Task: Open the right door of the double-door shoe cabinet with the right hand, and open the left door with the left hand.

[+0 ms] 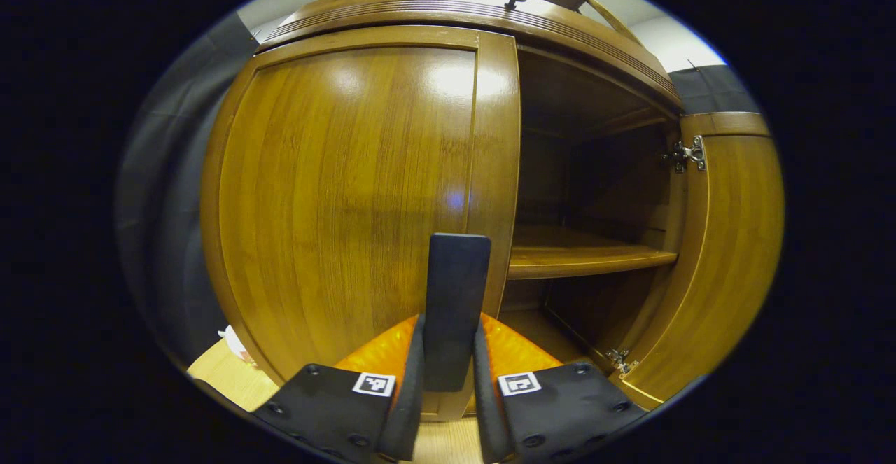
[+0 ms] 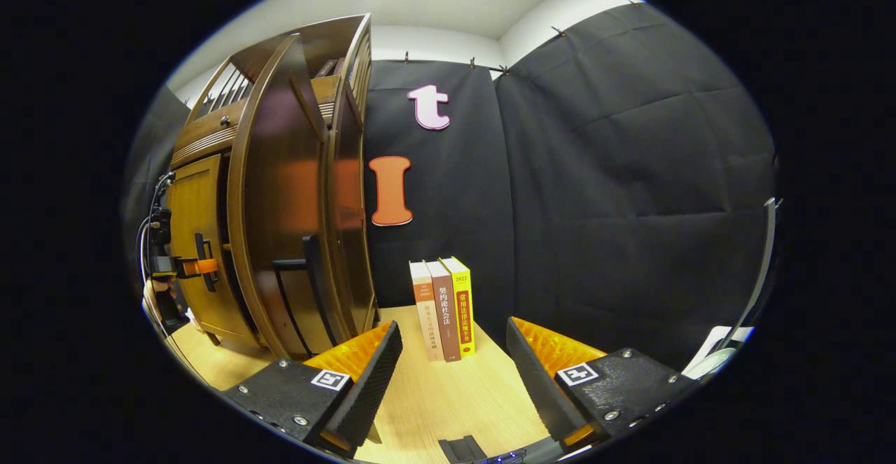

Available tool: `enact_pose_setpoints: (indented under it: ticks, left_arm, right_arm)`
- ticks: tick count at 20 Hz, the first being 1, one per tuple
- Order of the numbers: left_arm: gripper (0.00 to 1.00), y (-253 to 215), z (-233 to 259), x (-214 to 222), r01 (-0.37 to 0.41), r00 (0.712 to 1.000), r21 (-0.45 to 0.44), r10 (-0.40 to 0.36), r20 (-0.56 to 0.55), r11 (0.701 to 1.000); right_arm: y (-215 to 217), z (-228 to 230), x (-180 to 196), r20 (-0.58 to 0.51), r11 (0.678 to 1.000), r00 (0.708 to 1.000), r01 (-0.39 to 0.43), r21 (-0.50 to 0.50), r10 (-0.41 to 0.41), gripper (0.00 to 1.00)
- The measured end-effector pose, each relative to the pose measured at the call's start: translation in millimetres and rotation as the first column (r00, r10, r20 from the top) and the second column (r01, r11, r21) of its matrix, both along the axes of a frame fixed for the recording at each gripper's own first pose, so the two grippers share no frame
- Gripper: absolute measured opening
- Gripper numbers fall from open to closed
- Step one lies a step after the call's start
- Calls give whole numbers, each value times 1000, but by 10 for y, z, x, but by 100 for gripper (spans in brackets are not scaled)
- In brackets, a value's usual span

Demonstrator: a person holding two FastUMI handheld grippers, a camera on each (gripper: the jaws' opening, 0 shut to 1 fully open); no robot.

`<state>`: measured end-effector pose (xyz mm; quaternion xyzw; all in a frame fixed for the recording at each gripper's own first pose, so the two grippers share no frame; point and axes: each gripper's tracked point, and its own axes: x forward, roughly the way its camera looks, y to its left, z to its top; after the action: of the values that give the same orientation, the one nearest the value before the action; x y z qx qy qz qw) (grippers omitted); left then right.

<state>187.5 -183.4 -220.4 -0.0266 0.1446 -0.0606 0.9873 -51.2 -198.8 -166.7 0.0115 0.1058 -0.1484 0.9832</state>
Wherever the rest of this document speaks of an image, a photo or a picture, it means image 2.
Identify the wooden double-door shoe cabinet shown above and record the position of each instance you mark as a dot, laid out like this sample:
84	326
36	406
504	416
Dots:
350	240

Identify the wooden cabinet door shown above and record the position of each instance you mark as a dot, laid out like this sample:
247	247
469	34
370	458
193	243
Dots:
280	184
192	205

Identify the yellow book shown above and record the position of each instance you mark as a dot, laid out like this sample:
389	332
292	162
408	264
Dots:
464	310

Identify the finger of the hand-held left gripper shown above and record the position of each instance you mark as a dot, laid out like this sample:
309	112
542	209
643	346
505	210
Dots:
199	266

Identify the brown paperback book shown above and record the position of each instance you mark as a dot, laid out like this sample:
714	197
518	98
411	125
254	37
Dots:
446	317

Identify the white stand with grey pole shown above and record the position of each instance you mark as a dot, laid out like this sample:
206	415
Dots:
714	359

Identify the white and orange book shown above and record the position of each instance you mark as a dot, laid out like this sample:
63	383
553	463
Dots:
422	310

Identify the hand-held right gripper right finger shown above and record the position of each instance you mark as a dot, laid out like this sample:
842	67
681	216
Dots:
535	380

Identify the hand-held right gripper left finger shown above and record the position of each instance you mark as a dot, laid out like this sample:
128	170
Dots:
371	387

